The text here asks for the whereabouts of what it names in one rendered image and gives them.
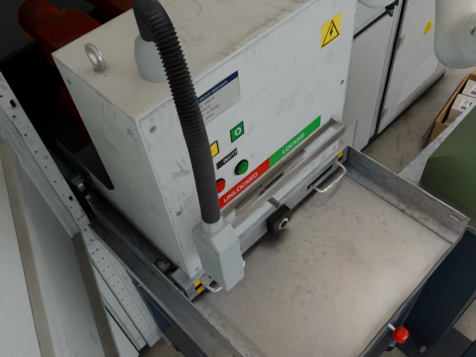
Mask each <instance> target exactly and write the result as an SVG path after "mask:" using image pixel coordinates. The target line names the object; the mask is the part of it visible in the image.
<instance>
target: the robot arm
mask: <svg viewBox="0 0 476 357"><path fill-rule="evenodd" d="M358 2H359V3H361V4H363V5H364V6H367V7H369V8H374V9H378V8H382V7H385V10H386V11H387V12H388V14H389V16H390V17H393V13H394V9H395V6H398V5H399V0H358ZM433 48H434V52H435V55H436V57H437V59H438V60H439V62H440V63H441V64H443V65H444V66H446V67H449V68H451V69H464V68H468V67H474V66H476V0H435V33H434V45H433Z"/></svg>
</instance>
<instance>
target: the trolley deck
mask: <svg viewBox="0 0 476 357"><path fill-rule="evenodd" d="M88 226H89V228H90V229H91V231H92V232H93V234H94V236H95V238H97V240H98V241H99V242H100V243H102V245H104V247H105V248H106V249H107V250H108V251H109V252H110V253H111V254H112V255H113V256H114V257H115V258H116V259H117V260H118V262H119V263H120V264H121V265H122V266H123V267H124V268H125V269H126V270H127V271H128V272H129V273H130V275H131V276H132V277H133V278H134V279H135V280H136V281H137V282H138V283H139V284H140V285H141V286H142V287H143V288H144V289H145V290H146V291H147V292H148V293H149V294H150V295H151V296H152V297H153V298H154V300H155V301H156V302H157V303H158V304H159V305H160V306H161V307H162V308H163V309H164V310H165V311H166V313H167V314H168V315H169V316H170V317H171V318H172V319H173V320H174V321H175V322H176V323H177V324H178V325H179V326H180V328H182V330H184V331H185V333H187V335H189V336H190V338H191V339H192V340H193V341H194V342H195V343H196V344H197V345H198V346H199V347H200V348H201V349H202V351H203V352H204V353H205V354H206V355H207V356H208V357H231V355H229V354H228V352H227V351H226V350H225V349H224V348H223V347H222V346H221V345H220V344H219V343H218V342H217V341H216V340H215V339H214V338H213V337H212V336H211V335H210V334H209V333H208V332H207V331H206V330H205V329H204V328H203V327H202V326H201V325H200V324H199V323H198V322H197V321H196V319H195V318H194V317H193V316H192V315H191V314H190V313H189V312H188V311H187V310H186V309H185V308H184V307H183V306H182V305H181V304H180V303H179V302H178V301H177V300H176V299H175V298H174V297H173V296H172V295H171V294H170V293H169V292H168V291H167V290H166V289H165V287H164V286H163V285H162V284H161V283H160V282H159V281H158V280H157V279H156V278H155V277H154V276H153V275H152V274H151V273H150V272H149V271H148V270H147V269H146V268H145V267H144V266H143V265H142V264H141V263H140V262H139V261H138V260H137V259H136V258H135V257H134V256H133V255H132V254H131V253H130V252H129V251H128V250H127V249H126V248H125V247H124V246H123V245H122V244H121V243H120V242H119V241H118V240H117V239H116V238H115V237H114V236H113V235H112V234H111V233H110V232H109V231H108V230H107V229H106V228H105V227H104V226H103V225H102V223H101V222H100V221H99V220H98V219H96V220H95V221H93V222H92V223H91V224H90V225H88ZM468 226H469V225H466V227H465V229H464V231H463V233H462V234H461V235H460V237H459V238H458V239H457V240H456V242H455V243H454V244H451V243H450V242H448V241H447V240H445V239H444V238H442V237H440V236H439V235H437V234H436V233H435V232H433V231H431V230H430V229H428V228H427V227H425V226H423V225H422V224H421V223H419V222H417V221H416V220H414V219H413V218H411V217H410V216H408V215H407V214H405V213H404V212H402V211H401V210H399V209H397V208H396V207H395V206H393V205H391V204H390V203H388V202H387V201H385V200H383V199H382V198H381V197H379V196H378V195H376V194H374V193H373V192H371V191H369V190H368V189H367V188H365V187H364V186H362V185H361V184H359V183H357V182H356V181H354V180H353V179H352V178H350V177H348V176H347V175H345V174H344V175H343V176H342V177H341V178H340V179H339V180H338V181H337V182H336V183H335V184H334V185H333V186H332V187H331V188H330V189H329V190H328V191H326V192H324V193H320V192H317V191H315V190H312V191H311V192H310V193H309V194H308V195H306V196H305V197H304V198H303V199H302V200H301V201H300V202H299V203H298V204H297V205H296V206H295V207H294V208H293V209H291V210H290V221H289V222H288V223H287V225H286V226H285V227H284V228H283V229H280V230H279V231H278V232H277V233H276V234H275V235H272V234H271V233H270V232H268V231H267V232H266V233H265V234H264V235H263V236H262V237H261V238H259V239H258V240H257V241H256V242H255V243H254V244H253V245H251V246H250V247H249V248H248V249H247V250H246V251H245V252H244V253H243V254H242V257H243V259H244V260H245V264H246V266H245V267H244V277H243V278H242V279H241V280H240V281H239V282H238V283H237V284H236V285H235V286H233V287H232V288H231V289H230V290H229V291H225V290H224V289H223V288H222V289H221V290H219V291H217V292H216V293H214V292H211V291H209V290H208V289H205V290H202V291H201V292H200V293H199V294H198V296H199V297H200V298H201V299H202V300H203V301H204V302H205V303H206V304H207V305H208V306H210V307H211V308H212V309H213V310H214V311H215V312H216V313H217V314H218V315H219V316H220V317H221V318H222V319H223V320H224V321H225V322H226V323H227V324H228V325H229V326H230V327H231V328H232V329H233V330H234V331H235V332H236V333H237V334H238V335H239V336H240V337H241V338H242V339H243V340H244V341H245V342H246V343H247V344H248V345H250V347H252V348H253V350H255V352H257V353H258V354H259V355H260V357H364V355H365V354H366V353H367V352H368V350H369V349H370V348H371V347H372V345H373V344H374V343H375V342H376V341H377V340H378V339H379V337H380V336H381V335H382V334H383V332H384V331H385V330H386V329H387V325H388V324H389V323H390V324H391V323H392V321H393V320H394V319H395V318H396V316H397V315H398V314H399V313H400V312H401V311H402V310H403V308H404V307H405V306H406V305H407V303H408V302H409V301H410V300H411V299H412V298H413V297H414V295H415V294H416V293H417V291H418V290H419V289H420V287H421V286H422V285H423V284H424V283H425V282H426V281H427V279H428V278H429V277H430V276H431V274H432V273H433V272H434V271H435V270H436V269H437V268H438V266H439V265H440V264H441V262H442V261H443V260H444V259H445V258H446V257H447V255H448V254H449V253H450V252H451V250H452V249H453V248H454V247H455V245H456V244H457V243H458V242H459V241H460V240H461V238H462V237H463V235H464V233H465V231H466V229H467V228H468Z"/></svg>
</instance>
